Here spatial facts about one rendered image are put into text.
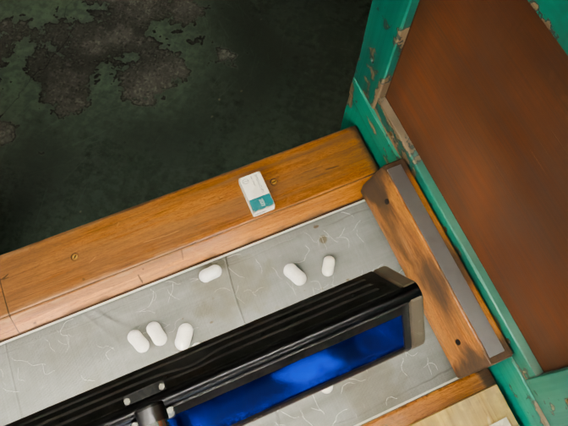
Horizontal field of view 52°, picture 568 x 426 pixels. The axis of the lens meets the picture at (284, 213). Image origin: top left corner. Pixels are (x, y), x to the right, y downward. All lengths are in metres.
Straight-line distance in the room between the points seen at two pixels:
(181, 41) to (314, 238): 1.25
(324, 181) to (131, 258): 0.31
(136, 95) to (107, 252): 1.10
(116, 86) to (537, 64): 1.56
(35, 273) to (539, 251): 0.66
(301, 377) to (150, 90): 1.52
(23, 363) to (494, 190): 0.66
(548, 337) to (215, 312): 0.44
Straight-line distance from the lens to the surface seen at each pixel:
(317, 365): 0.51
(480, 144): 0.69
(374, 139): 0.92
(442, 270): 0.79
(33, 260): 0.92
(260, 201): 0.87
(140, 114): 1.89
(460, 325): 0.80
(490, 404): 0.87
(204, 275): 0.86
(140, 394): 0.49
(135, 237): 0.89
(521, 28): 0.58
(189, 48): 2.01
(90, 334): 0.89
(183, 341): 0.84
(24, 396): 0.91
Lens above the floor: 1.59
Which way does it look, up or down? 68 degrees down
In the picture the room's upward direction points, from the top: 6 degrees clockwise
